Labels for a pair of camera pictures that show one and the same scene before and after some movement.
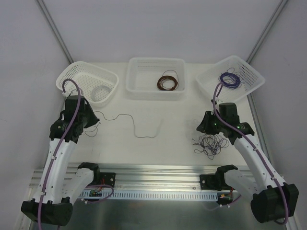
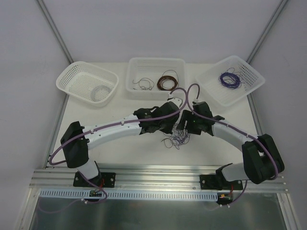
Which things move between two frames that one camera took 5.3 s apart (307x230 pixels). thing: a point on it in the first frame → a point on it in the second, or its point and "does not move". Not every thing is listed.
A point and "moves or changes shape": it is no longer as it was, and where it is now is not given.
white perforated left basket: (97, 85) does not move
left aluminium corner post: (55, 31) does not move
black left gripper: (91, 119) → (168, 125)
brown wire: (96, 129) moves or changes shape
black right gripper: (205, 123) → (183, 122)
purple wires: (211, 144) → (178, 137)
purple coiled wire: (231, 79) does not move
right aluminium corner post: (266, 30) does not move
